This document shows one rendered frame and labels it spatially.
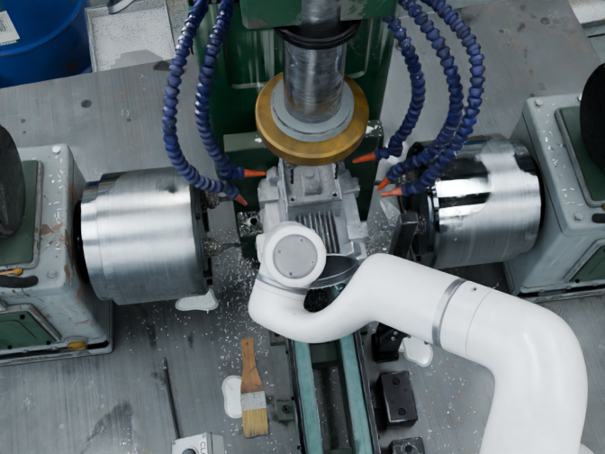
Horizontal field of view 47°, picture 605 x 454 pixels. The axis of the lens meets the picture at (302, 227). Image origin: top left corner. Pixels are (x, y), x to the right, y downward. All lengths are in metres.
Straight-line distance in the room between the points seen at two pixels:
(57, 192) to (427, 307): 0.72
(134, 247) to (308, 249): 0.39
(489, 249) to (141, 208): 0.63
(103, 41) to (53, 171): 1.28
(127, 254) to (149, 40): 1.39
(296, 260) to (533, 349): 0.33
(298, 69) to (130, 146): 0.85
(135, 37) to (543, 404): 2.03
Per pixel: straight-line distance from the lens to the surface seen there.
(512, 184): 1.30
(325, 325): 0.93
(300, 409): 1.33
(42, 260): 1.25
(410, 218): 1.12
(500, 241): 1.32
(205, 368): 1.50
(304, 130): 1.07
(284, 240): 0.94
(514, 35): 2.03
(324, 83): 1.00
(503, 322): 0.82
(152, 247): 1.23
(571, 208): 1.31
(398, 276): 0.88
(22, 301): 1.29
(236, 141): 1.31
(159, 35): 2.54
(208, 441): 1.18
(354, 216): 1.32
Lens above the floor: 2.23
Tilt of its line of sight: 63 degrees down
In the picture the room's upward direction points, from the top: 2 degrees clockwise
